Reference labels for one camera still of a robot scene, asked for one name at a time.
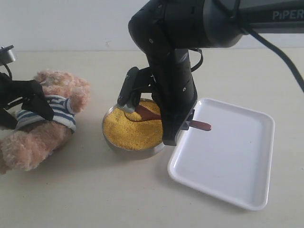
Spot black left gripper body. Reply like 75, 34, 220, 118
0, 72, 24, 130

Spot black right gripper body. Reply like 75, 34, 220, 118
128, 14, 197, 124

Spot dark red wooden spoon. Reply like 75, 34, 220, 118
135, 105, 212, 131

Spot beige teddy bear striped shirt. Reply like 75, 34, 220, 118
0, 70, 90, 174

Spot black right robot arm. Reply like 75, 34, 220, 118
128, 0, 304, 146

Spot yellow millet grains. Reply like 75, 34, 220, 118
103, 108, 163, 151

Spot round metal bowl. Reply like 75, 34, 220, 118
101, 105, 165, 160

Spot white rectangular plastic tray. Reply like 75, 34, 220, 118
167, 98, 275, 211

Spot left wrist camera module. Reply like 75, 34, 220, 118
0, 45, 16, 66

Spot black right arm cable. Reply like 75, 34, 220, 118
190, 0, 304, 93

